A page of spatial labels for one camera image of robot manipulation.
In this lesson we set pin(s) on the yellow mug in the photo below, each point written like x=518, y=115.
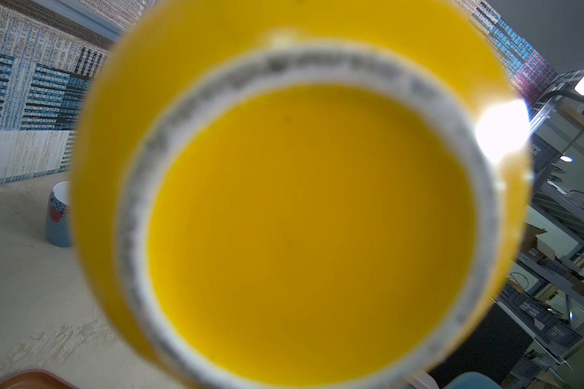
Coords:
x=299, y=194

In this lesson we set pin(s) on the blue speckled mug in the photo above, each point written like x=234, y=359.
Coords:
x=57, y=225

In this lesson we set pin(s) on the brown plastic tray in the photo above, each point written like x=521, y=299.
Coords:
x=35, y=379

